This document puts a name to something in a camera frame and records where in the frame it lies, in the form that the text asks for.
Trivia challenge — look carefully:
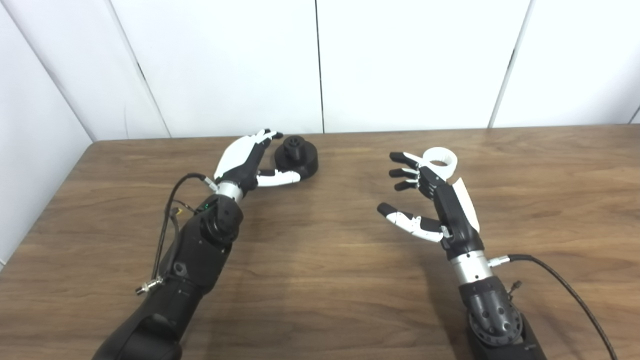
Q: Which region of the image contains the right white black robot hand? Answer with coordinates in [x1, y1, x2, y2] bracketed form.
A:
[377, 151, 485, 261]

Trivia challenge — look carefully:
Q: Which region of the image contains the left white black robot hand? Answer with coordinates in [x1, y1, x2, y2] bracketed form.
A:
[213, 129, 302, 197]

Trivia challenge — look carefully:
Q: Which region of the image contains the white toothed plastic ring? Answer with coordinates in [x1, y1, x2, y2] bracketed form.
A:
[422, 147, 458, 179]

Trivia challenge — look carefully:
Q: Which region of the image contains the round black plastic part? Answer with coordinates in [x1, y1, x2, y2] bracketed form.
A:
[273, 136, 320, 180]

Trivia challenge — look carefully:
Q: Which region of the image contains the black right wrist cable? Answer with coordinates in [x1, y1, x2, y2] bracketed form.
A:
[487, 254, 618, 360]

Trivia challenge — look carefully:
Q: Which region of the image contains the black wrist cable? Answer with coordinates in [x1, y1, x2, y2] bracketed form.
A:
[487, 254, 618, 360]
[135, 172, 219, 297]

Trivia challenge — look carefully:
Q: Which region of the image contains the thin wire with yellow plug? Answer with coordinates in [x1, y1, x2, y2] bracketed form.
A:
[159, 200, 201, 271]

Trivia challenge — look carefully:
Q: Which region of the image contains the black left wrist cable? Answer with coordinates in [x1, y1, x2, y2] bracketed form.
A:
[135, 172, 219, 297]

